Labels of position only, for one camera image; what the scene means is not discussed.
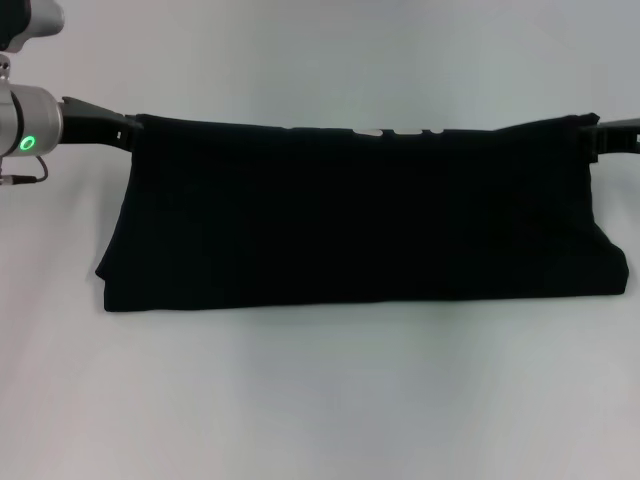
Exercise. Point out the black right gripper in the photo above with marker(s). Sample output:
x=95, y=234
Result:
x=631, y=135

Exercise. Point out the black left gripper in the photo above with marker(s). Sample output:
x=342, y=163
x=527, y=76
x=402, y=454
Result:
x=85, y=125

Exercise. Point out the black shirt with FREE print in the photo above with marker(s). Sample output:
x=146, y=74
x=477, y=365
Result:
x=350, y=220

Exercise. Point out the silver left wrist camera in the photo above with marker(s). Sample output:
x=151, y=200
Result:
x=25, y=25

